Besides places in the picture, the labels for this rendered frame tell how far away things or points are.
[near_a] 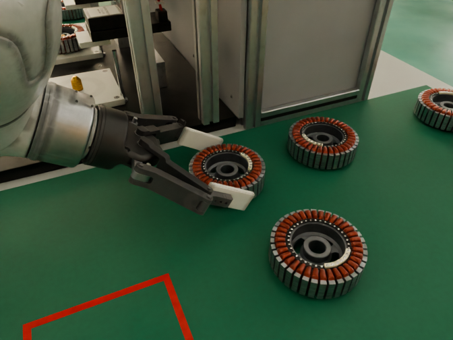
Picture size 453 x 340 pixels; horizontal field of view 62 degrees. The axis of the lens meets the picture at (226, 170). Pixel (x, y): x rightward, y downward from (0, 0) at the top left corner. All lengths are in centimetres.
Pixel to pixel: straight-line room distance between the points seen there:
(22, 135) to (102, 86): 39
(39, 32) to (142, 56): 32
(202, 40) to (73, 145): 27
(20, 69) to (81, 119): 17
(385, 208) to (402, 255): 8
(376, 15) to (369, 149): 24
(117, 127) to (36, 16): 22
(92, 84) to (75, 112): 38
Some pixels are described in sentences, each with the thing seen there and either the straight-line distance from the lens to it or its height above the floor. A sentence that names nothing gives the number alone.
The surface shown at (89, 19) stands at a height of 92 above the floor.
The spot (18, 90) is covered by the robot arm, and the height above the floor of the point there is 101.
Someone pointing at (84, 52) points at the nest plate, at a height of 78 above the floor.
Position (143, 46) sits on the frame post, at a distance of 59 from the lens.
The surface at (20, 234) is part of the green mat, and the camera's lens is 57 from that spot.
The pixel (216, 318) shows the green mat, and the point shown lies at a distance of 44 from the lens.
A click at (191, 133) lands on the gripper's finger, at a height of 81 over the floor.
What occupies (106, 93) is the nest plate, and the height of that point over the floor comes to 78.
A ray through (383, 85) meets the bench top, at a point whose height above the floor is 75.
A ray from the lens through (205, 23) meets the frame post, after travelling 60.
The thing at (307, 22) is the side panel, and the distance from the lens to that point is 68.
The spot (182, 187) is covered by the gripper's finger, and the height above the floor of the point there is 84.
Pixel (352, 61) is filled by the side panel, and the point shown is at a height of 84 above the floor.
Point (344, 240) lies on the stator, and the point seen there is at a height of 78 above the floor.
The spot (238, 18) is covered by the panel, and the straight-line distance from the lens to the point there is 62.
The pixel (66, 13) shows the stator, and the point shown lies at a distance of 132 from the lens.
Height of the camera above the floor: 113
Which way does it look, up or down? 39 degrees down
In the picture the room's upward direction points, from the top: straight up
